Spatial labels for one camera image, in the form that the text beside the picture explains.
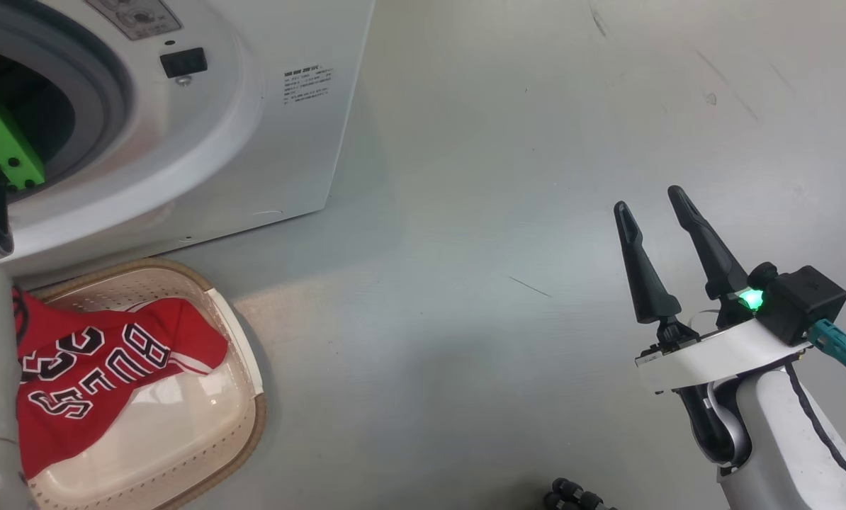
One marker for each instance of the red basketball jersey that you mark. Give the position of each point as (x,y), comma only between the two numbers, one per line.
(97,368)

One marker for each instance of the white front-load washing machine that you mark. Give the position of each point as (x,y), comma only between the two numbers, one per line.
(253,142)

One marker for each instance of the small printed text sticker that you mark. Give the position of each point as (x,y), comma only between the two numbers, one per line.
(308,85)

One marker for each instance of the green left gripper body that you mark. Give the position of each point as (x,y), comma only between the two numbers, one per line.
(1,142)

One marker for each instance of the grey instruction sticker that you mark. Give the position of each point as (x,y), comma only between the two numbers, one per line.
(136,18)

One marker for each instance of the cream perforated basket brown rim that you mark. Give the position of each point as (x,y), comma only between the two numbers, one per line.
(182,439)

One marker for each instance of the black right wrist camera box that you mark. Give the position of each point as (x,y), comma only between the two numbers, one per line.
(802,301)

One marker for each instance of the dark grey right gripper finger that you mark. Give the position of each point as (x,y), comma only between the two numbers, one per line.
(650,290)
(717,262)

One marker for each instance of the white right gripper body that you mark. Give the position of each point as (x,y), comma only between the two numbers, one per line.
(720,354)

